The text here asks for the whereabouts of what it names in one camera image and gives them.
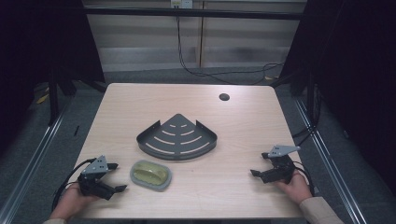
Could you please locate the person's left hand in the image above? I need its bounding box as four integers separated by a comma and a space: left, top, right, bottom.
49, 182, 101, 220

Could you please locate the dark curtain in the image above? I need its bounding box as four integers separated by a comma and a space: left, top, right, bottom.
0, 0, 106, 158
278, 0, 396, 195

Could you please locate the grey soap dish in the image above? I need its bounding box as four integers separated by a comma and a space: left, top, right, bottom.
129, 159, 173, 192

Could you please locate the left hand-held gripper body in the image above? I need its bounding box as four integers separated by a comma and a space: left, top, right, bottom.
77, 155, 117, 201

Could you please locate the person's right hand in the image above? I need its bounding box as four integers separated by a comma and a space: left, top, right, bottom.
274, 170, 314, 205

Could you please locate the black wall cable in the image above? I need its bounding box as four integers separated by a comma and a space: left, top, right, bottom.
175, 6, 286, 86

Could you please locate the black horizontal frame bar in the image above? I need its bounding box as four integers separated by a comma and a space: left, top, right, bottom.
81, 7, 305, 21

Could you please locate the black floor cable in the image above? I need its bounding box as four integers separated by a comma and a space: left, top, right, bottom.
290, 83, 322, 147

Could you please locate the dark grey corner shelf rack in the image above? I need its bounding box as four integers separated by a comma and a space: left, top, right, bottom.
135, 113, 219, 161

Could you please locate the metal floor rail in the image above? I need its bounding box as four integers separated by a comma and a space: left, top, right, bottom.
0, 98, 75, 224
292, 97, 370, 224

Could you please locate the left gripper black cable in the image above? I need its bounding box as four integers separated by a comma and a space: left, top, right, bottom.
50, 157, 98, 213

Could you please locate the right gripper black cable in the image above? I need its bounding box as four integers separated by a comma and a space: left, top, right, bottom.
292, 161, 316, 197

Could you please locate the yellow-green soap bar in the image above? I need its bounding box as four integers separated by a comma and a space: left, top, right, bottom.
133, 161, 169, 187

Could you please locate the yellow tape strip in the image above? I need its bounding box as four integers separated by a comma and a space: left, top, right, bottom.
35, 87, 50, 105

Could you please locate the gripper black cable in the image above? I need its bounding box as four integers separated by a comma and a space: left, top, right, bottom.
50, 157, 98, 213
292, 161, 316, 197

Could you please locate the black metal stand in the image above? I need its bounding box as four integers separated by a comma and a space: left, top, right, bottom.
47, 66, 61, 127

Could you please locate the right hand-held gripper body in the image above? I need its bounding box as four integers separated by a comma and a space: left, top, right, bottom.
261, 145, 302, 185

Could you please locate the white wall socket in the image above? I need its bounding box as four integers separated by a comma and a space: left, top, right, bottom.
169, 0, 194, 9

